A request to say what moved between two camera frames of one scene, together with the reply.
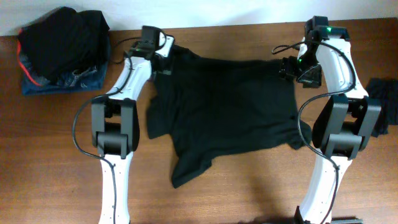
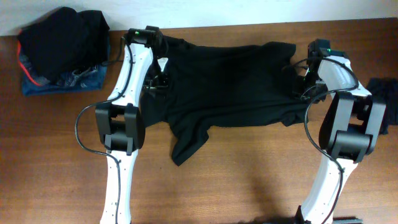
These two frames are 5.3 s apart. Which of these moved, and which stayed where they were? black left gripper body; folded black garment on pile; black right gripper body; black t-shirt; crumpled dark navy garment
Moved: black t-shirt; black right gripper body; black left gripper body
Stayed: crumpled dark navy garment; folded black garment on pile
